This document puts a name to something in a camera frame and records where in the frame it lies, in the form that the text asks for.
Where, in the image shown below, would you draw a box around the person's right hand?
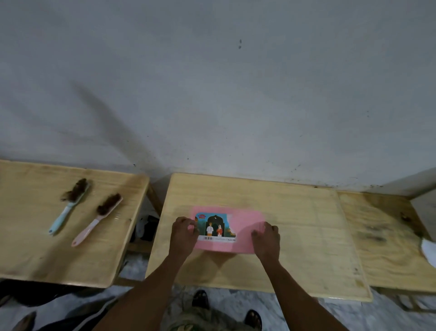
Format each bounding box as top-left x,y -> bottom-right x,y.
251,222 -> 281,262

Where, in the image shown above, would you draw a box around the person's left hand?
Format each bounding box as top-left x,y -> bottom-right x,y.
169,216 -> 200,260

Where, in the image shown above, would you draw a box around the pink packet with picture label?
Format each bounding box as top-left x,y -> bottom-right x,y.
190,206 -> 268,255

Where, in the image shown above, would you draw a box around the person's right forearm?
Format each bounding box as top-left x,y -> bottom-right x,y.
262,257 -> 349,331

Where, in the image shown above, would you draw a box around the person's left forearm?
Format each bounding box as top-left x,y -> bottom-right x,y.
91,254 -> 191,331

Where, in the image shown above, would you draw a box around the dark object under tables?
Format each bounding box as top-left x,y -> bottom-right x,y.
134,214 -> 161,243

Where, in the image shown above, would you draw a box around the large light wooden table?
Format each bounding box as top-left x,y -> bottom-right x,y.
145,172 -> 373,303

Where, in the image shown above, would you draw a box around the person's left black sandal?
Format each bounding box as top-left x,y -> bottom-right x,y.
191,289 -> 210,310

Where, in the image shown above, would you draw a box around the person's black sandal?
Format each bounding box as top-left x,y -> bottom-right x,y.
244,309 -> 263,331
191,289 -> 210,310

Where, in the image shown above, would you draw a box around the person's right black sandal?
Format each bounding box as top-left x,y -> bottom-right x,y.
244,309 -> 263,331

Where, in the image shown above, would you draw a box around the person's camouflage trousers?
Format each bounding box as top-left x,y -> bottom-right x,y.
163,306 -> 261,331

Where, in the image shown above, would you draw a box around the stained wooden table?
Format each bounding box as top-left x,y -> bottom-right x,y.
337,191 -> 436,294

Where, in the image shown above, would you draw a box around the black bag with white stripe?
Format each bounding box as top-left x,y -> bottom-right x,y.
0,279 -> 127,331

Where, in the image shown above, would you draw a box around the wooden table with brushes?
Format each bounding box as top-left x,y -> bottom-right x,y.
0,159 -> 151,289

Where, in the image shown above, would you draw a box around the pink handled brush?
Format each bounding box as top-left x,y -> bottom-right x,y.
71,193 -> 123,247

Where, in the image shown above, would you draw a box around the blue handled brush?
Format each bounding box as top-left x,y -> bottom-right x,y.
48,178 -> 91,236

